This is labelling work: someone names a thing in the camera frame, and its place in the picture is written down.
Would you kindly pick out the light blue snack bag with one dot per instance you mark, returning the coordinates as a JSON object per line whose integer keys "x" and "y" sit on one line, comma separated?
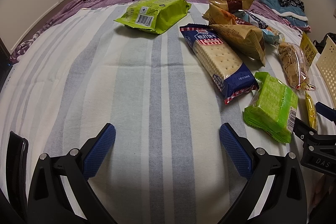
{"x": 270, "y": 34}

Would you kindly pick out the striped white blue blanket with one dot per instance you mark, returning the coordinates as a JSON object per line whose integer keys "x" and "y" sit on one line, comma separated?
{"x": 167, "y": 164}

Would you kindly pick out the yellow snack packet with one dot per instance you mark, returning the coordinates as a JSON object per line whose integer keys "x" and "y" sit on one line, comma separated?
{"x": 308, "y": 48}

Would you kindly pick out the black plastic bag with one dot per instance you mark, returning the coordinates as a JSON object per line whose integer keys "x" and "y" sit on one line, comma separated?
{"x": 320, "y": 45}

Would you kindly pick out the tan pastry snack bag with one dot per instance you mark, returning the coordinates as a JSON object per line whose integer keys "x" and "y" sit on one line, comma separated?
{"x": 222, "y": 11}

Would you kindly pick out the blue folded clothes pile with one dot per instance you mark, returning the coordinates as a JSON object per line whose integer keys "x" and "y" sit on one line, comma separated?
{"x": 291, "y": 10}

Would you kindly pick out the small clear yellow cake packet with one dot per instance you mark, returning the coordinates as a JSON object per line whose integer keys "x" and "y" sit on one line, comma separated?
{"x": 311, "y": 111}

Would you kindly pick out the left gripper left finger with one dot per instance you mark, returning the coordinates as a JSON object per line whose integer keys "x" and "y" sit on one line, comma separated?
{"x": 48, "y": 201}

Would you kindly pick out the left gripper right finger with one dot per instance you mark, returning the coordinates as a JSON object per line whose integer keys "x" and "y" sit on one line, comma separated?
{"x": 286, "y": 201}

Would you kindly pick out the large green seaweed snack bag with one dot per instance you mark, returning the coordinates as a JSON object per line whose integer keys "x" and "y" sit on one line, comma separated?
{"x": 154, "y": 16}

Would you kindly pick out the green wafer multipack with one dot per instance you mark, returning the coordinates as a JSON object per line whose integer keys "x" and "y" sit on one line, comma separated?
{"x": 273, "y": 108}

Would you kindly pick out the clear bag of crackers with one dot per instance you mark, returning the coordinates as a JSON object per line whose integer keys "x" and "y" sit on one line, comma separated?
{"x": 295, "y": 66}

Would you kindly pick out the cream perforated plastic basket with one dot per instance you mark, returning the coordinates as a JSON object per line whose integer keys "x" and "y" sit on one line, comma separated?
{"x": 327, "y": 67}

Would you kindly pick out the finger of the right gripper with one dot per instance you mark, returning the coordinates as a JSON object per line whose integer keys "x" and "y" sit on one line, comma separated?
{"x": 326, "y": 111}
{"x": 304, "y": 131}

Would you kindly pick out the blue soda cracker pack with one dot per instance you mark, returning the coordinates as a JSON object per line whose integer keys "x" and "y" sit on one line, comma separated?
{"x": 231, "y": 76}

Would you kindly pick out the tan waffle snack bag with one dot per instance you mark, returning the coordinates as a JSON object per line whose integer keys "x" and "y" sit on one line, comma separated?
{"x": 247, "y": 39}

